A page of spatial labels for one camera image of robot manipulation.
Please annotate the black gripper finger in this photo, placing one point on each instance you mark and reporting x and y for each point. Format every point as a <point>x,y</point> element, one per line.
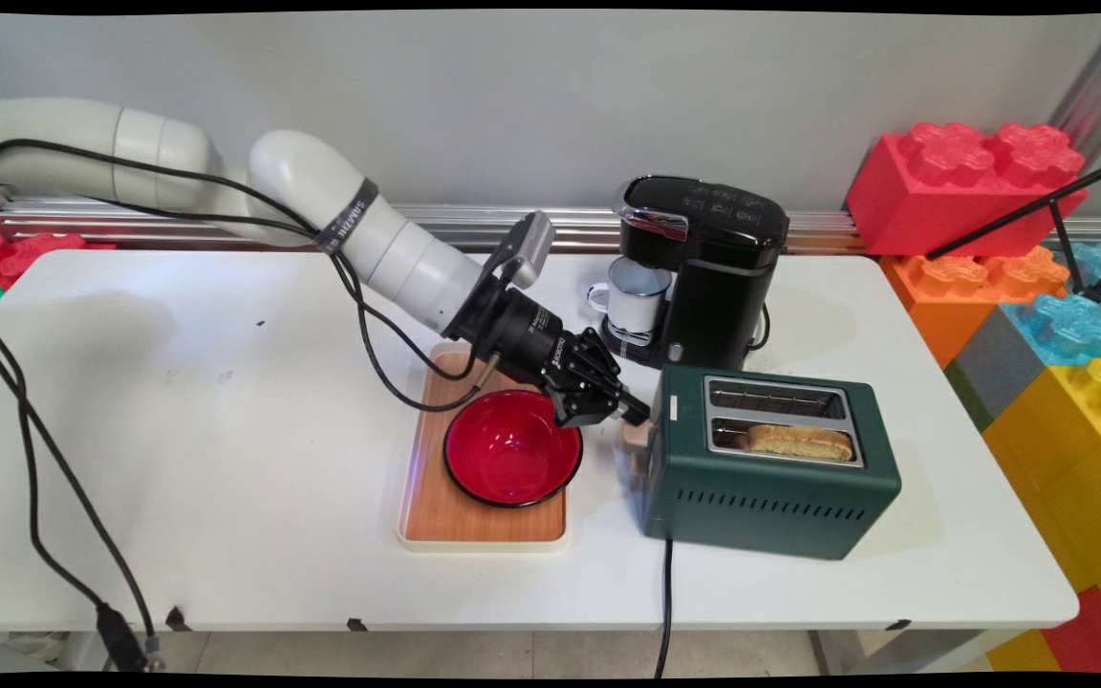
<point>608,377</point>
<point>581,406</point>

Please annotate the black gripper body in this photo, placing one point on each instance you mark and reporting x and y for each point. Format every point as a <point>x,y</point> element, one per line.
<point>522,334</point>

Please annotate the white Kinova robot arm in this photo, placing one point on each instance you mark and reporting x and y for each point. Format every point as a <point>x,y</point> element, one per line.
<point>398,253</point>

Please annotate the white enamel mug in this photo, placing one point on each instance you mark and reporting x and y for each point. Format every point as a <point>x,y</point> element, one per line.
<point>635,306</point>

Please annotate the red bowl with black rim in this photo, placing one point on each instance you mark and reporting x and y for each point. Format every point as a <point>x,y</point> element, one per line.
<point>507,454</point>

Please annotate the black coffee machine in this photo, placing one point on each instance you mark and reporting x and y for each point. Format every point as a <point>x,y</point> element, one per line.
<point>723,287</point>

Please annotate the wooden tray with cream rim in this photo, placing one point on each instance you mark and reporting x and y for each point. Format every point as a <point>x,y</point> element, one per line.
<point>455,521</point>

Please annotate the green two-slot toaster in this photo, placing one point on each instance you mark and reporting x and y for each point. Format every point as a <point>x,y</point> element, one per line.
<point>761,502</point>

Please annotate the toast slice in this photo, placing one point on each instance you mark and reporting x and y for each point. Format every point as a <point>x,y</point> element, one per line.
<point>799,442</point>

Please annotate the big orange toy brick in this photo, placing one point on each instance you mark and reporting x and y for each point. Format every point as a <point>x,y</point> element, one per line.
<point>952,296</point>

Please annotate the big green toy brick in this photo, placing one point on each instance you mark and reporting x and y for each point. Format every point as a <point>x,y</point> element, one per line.
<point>963,392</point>

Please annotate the big red toy brick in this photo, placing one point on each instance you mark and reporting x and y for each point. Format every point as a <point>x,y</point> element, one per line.
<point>952,201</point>

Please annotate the big grey toy brick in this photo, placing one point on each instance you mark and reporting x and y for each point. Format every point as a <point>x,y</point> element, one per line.
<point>1000,368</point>

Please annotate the white table leg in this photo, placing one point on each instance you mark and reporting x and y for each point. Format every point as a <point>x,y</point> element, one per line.
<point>904,652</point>

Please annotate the black tripod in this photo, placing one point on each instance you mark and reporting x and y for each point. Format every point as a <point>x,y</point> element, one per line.
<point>1019,218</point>

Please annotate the big light blue toy brick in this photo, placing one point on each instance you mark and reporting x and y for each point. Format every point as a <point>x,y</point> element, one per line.
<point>1076,325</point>

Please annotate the big yellow toy brick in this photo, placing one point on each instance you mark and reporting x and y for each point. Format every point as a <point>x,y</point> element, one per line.
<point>1076,449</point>

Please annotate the low yellow toy brick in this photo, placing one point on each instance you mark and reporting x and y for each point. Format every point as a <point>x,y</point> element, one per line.
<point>1019,655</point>

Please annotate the red toy brick behind table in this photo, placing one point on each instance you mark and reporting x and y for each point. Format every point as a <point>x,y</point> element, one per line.
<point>10,256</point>

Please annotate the low red toy brick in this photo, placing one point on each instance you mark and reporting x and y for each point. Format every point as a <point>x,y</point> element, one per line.
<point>1100,640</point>

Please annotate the upright aluminium profile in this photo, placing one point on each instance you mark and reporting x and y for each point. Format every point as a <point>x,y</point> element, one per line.
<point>1100,91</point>

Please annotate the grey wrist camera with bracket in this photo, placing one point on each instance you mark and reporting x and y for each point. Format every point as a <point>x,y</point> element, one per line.
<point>524,247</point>

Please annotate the horizontal aluminium rail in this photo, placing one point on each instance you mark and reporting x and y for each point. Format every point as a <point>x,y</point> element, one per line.
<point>474,225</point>

